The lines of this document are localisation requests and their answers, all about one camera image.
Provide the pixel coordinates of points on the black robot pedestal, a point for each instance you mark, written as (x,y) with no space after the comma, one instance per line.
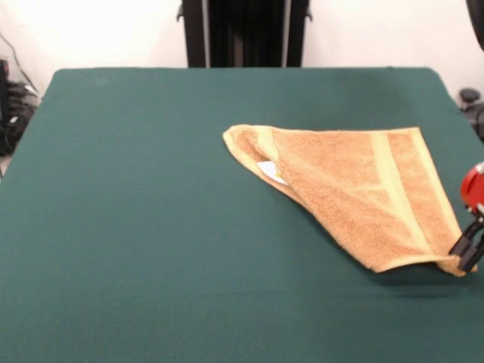
(242,34)

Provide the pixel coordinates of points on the dark green table cloth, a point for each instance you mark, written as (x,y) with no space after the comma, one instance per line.
(113,227)

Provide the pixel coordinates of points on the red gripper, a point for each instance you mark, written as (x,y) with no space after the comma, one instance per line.
(473,187)

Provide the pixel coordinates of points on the tan terry towel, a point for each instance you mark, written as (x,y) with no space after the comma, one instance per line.
(359,189)

